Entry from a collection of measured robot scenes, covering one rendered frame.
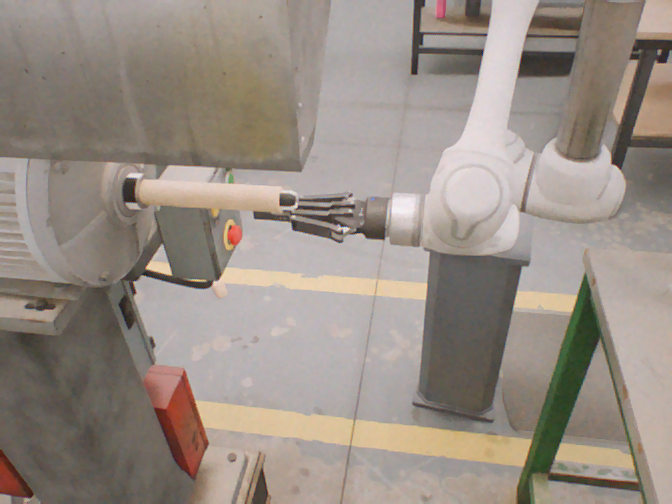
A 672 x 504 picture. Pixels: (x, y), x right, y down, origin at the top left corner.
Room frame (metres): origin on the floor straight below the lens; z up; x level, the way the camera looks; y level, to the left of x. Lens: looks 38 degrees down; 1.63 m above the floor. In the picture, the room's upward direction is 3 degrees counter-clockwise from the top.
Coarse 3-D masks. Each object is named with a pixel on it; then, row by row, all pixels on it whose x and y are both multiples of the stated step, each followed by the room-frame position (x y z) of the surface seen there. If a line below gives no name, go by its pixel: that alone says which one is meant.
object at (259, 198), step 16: (144, 192) 0.60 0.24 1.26; (160, 192) 0.60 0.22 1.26; (176, 192) 0.60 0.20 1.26; (192, 192) 0.59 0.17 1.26; (208, 192) 0.59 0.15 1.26; (224, 192) 0.59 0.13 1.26; (240, 192) 0.58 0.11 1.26; (256, 192) 0.58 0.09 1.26; (272, 192) 0.58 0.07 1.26; (208, 208) 0.59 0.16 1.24; (224, 208) 0.58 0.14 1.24; (240, 208) 0.58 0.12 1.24; (256, 208) 0.57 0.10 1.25; (272, 208) 0.57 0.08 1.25
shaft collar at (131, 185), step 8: (128, 176) 0.62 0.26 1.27; (136, 176) 0.62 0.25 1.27; (144, 176) 0.63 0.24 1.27; (128, 184) 0.61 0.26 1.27; (136, 184) 0.61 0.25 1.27; (128, 192) 0.60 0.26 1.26; (136, 192) 0.60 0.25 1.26; (128, 200) 0.60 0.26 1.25; (136, 200) 0.60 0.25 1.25; (136, 208) 0.60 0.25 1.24; (144, 208) 0.61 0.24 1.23
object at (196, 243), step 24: (168, 168) 0.90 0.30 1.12; (192, 168) 0.90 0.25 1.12; (216, 168) 0.90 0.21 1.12; (168, 216) 0.82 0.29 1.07; (192, 216) 0.81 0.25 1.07; (216, 216) 0.84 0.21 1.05; (240, 216) 0.95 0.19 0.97; (168, 240) 0.82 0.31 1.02; (192, 240) 0.82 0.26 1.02; (216, 240) 0.83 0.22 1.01; (192, 264) 0.82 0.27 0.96; (216, 264) 0.81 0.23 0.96; (192, 288) 0.85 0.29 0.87
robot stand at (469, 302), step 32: (448, 256) 1.16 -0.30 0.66; (480, 256) 1.12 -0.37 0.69; (512, 256) 1.10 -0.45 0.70; (448, 288) 1.16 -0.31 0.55; (480, 288) 1.13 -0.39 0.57; (512, 288) 1.12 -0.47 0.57; (448, 320) 1.15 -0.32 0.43; (480, 320) 1.12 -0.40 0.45; (448, 352) 1.15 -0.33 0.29; (480, 352) 1.12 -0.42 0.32; (416, 384) 1.24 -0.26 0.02; (448, 384) 1.14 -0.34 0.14; (480, 384) 1.11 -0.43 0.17; (480, 416) 1.10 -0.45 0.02
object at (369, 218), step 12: (360, 204) 0.81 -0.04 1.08; (372, 204) 0.77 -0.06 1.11; (384, 204) 0.77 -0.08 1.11; (336, 216) 0.78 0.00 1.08; (348, 216) 0.77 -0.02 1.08; (360, 216) 0.78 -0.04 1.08; (372, 216) 0.76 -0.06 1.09; (384, 216) 0.75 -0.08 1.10; (360, 228) 0.75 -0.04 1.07; (372, 228) 0.75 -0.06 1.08; (384, 228) 0.75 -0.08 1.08; (384, 240) 0.75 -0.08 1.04
